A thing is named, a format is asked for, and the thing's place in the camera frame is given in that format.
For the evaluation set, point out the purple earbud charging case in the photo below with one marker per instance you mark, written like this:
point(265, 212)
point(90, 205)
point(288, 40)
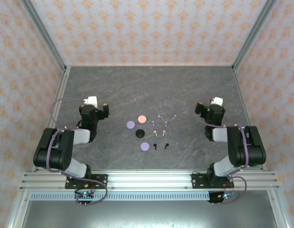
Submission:
point(130, 125)
point(145, 147)

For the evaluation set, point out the pink earbud charging case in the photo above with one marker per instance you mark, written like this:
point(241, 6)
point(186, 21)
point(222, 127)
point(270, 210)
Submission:
point(142, 119)

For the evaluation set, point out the black earbud charging case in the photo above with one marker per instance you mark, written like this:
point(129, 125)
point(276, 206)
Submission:
point(140, 133)

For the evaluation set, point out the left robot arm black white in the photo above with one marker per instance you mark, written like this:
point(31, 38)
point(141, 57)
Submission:
point(54, 152)

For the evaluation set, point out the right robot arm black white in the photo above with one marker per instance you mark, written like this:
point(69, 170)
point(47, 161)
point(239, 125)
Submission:
point(244, 147)

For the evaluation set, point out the grey metal panel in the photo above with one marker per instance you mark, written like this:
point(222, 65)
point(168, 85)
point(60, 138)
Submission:
point(149, 213)

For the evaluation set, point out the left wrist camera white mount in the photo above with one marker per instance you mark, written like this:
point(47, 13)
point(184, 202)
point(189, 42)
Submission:
point(92, 100)

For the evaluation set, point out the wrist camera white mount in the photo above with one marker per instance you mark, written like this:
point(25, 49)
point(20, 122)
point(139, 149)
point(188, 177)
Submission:
point(218, 101)
point(92, 100)

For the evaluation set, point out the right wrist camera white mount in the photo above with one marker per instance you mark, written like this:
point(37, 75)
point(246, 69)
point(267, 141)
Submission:
point(218, 101)

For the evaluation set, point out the aluminium side rail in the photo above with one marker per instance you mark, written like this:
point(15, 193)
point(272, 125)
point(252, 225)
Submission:
point(242, 99)
point(63, 83)

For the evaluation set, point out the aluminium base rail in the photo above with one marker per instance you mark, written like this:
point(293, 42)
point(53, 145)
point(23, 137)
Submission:
point(149, 180)

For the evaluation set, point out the aluminium corner post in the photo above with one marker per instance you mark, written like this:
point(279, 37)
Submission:
point(254, 31)
point(42, 28)

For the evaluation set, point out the aluminium lower frame rail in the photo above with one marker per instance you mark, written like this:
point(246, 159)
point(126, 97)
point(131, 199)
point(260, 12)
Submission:
point(18, 209)
point(279, 209)

